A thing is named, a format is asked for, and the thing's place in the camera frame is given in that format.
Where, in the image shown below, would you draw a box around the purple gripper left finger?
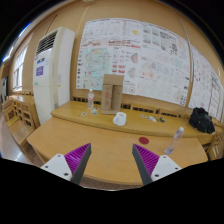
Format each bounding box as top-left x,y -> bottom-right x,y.
40,142 -> 92,186

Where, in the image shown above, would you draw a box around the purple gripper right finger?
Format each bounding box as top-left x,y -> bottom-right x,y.
131,143 -> 183,187

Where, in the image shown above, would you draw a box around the clear plastic water bottle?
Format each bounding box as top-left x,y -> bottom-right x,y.
165,127 -> 184,155

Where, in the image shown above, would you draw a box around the red round coaster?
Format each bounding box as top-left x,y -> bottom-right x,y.
139,137 -> 149,144

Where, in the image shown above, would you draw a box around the small items on bench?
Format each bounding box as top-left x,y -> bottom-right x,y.
140,115 -> 165,123

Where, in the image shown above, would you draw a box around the white ceramic mug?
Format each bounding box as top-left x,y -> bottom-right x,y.
113,112 -> 127,126

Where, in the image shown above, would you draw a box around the plastic bottle with red label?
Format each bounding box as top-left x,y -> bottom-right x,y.
88,89 -> 94,109

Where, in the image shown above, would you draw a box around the black bag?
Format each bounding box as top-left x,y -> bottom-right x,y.
189,108 -> 215,134

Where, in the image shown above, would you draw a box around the wooden chair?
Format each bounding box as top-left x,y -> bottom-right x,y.
3,95 -> 40,147

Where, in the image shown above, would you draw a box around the brown cardboard box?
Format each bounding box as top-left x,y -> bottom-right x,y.
101,74 -> 124,114

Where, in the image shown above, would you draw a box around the window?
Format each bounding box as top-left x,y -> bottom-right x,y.
13,46 -> 28,91

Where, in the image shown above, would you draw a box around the white standing air conditioner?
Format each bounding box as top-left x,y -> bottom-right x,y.
33,27 -> 75,124

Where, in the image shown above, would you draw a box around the right wall poster sheet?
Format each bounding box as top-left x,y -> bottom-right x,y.
188,46 -> 224,121

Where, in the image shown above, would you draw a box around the large wall poster sheet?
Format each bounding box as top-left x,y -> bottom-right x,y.
76,18 -> 190,106

